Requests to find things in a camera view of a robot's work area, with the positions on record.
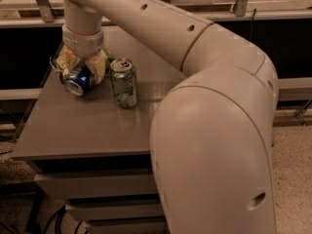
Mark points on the top grey drawer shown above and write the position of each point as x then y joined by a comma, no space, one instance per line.
97,184

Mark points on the grey drawer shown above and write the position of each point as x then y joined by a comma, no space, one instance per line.
146,225
97,184
115,210

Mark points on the blue pepsi can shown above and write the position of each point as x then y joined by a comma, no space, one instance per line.
80,80

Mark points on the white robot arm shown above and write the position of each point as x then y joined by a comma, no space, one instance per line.
211,136

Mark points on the green jalapeno chip bag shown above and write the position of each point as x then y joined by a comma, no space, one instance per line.
57,63

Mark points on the bottom grey drawer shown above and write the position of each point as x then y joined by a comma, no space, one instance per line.
146,225

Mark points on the middle grey drawer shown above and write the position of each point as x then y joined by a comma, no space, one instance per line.
115,210

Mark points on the metal window railing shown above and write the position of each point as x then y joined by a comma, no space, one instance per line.
46,13

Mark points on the grey drawer cabinet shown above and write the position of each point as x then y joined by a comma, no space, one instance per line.
69,134

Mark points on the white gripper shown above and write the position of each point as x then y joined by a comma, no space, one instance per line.
82,44

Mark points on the green soda can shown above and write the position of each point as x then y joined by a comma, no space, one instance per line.
123,76

